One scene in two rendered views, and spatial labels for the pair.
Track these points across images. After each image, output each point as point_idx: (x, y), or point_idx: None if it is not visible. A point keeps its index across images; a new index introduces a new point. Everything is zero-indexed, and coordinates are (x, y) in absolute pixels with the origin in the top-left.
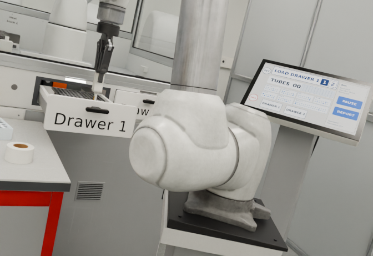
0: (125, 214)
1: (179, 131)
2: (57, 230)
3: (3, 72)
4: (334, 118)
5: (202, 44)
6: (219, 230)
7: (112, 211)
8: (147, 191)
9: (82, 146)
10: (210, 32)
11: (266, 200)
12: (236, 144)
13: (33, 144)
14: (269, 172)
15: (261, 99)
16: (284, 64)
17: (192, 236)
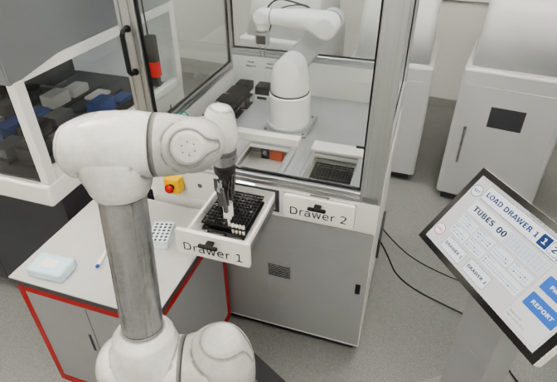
0: (317, 296)
1: (105, 368)
2: (259, 292)
3: (189, 175)
4: (520, 309)
5: (119, 307)
6: None
7: (303, 290)
8: (337, 282)
9: (263, 234)
10: (122, 301)
11: (457, 349)
12: (177, 379)
13: (178, 257)
14: (462, 321)
15: (447, 235)
16: (506, 186)
17: None
